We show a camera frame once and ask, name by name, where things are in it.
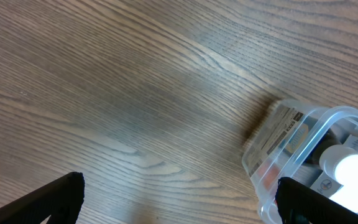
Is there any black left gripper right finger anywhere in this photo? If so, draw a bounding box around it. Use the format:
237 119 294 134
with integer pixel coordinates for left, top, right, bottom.
275 177 358 224

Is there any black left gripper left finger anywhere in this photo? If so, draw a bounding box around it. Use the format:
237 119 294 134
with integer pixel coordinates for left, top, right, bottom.
0 172 85 224

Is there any black tube white cap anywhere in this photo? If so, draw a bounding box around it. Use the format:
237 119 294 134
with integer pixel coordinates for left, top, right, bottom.
305 123 358 186

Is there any clear plastic container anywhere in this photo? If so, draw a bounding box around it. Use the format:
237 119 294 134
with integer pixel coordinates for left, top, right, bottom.
241 98 358 224

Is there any orange tube white cap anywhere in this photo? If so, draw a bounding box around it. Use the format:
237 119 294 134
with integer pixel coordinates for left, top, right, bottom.
256 164 282 223

